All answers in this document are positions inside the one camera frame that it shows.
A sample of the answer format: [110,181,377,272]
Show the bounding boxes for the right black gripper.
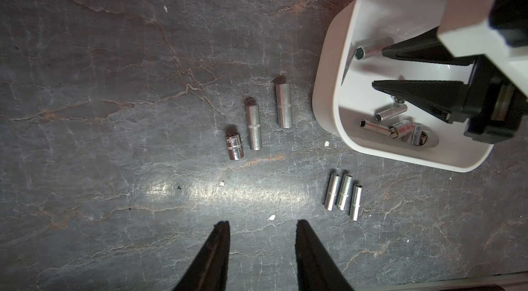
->
[372,27,527,144]

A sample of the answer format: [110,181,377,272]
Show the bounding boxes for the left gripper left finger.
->
[173,221,230,291]

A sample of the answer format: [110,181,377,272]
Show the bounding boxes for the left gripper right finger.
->
[295,220,353,290]

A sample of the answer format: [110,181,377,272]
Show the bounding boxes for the white plastic storage box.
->
[312,0,492,173]

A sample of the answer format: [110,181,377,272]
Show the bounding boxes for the short chrome socket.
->
[226,133,244,160]

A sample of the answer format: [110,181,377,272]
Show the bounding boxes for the long chrome socket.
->
[275,83,292,129]

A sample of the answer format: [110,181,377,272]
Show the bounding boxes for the chrome sockets in box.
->
[353,38,429,147]

